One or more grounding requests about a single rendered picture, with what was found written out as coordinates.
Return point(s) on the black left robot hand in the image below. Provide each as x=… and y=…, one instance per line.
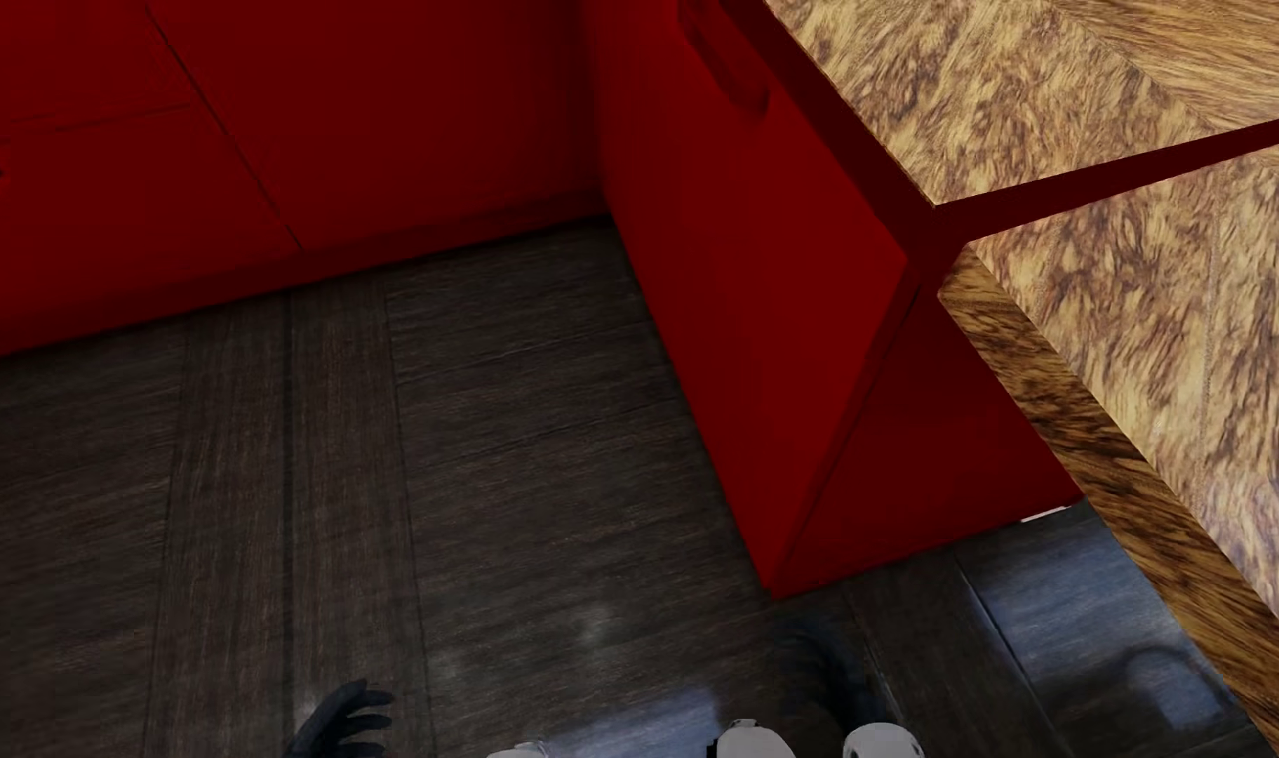
x=342, y=722

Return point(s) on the white robot left leg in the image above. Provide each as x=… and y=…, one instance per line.
x=520, y=751

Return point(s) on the red base cabinet row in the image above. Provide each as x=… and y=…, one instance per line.
x=229, y=147

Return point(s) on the red kitchen counter cabinet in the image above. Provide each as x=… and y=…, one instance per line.
x=786, y=316

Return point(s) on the brown wood grain countertop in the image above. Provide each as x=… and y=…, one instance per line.
x=1144, y=263

